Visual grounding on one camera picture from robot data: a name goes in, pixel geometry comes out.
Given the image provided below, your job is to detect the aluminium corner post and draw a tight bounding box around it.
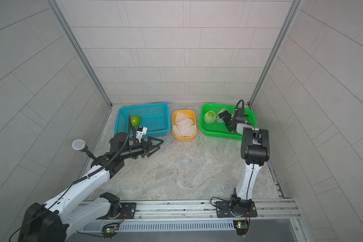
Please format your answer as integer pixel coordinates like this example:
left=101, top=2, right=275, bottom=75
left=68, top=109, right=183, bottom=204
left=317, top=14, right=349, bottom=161
left=46, top=0, right=112, bottom=108
left=248, top=0, right=303, bottom=108

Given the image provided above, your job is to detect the yellow plastic tub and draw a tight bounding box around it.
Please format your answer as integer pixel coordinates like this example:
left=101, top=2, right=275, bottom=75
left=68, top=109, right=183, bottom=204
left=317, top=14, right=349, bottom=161
left=172, top=110, right=197, bottom=141

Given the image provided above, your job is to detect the left circuit board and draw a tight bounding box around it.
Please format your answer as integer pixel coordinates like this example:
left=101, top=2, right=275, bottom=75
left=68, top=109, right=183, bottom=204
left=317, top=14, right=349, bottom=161
left=101, top=223, right=120, bottom=240

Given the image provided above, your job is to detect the pile of foam nets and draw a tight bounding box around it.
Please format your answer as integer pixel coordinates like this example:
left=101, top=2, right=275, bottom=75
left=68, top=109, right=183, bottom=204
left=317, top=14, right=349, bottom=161
left=173, top=112, right=197, bottom=137

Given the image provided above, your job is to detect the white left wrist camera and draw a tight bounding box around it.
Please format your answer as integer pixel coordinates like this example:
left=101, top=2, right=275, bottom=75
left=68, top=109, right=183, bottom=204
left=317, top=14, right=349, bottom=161
left=135, top=126, right=147, bottom=143

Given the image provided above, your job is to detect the white foam net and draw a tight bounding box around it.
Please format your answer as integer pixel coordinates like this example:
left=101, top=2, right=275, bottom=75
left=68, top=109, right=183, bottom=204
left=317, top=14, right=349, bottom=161
left=204, top=111, right=216, bottom=124
left=215, top=108, right=227, bottom=124

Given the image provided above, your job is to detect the right circuit board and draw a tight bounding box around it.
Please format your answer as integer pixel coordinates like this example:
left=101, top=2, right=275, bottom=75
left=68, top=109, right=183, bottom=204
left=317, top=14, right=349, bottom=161
left=233, top=220, right=250, bottom=236

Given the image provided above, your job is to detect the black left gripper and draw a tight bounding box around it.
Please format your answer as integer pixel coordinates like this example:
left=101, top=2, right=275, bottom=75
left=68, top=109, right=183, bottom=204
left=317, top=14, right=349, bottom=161
left=120, top=138, right=163, bottom=160

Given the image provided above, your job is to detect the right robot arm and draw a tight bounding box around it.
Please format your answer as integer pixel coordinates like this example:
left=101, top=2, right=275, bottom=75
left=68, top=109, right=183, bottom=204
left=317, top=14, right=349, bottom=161
left=214, top=99, right=270, bottom=218

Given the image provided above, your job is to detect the teal plastic basket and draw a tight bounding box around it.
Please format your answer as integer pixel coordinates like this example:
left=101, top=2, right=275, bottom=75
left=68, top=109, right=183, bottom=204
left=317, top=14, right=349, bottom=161
left=114, top=102, right=171, bottom=139

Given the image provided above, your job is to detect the aluminium corner post left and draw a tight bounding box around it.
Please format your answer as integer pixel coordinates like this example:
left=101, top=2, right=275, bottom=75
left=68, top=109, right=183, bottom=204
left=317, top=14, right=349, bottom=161
left=46, top=0, right=112, bottom=108

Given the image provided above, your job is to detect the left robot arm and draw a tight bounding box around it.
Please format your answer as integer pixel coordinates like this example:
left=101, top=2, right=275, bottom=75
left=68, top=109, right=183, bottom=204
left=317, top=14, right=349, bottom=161
left=15, top=122, right=163, bottom=242

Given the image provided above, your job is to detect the circuit board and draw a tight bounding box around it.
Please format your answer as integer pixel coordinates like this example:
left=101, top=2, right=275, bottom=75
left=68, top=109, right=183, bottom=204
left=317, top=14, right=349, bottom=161
left=101, top=223, right=120, bottom=240
left=233, top=220, right=250, bottom=236

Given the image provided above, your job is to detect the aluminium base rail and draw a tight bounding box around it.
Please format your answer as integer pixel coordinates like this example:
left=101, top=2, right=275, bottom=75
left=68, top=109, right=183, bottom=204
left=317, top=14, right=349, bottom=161
left=78, top=199, right=300, bottom=233

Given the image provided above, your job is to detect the aluminium corner post right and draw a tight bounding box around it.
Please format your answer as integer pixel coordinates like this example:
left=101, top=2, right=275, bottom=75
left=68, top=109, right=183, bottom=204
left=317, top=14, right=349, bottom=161
left=248, top=0, right=303, bottom=108

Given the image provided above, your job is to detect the green plastic basket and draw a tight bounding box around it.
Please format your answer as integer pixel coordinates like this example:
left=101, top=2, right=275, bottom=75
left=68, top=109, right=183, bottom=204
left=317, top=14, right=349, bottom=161
left=199, top=103, right=242, bottom=141

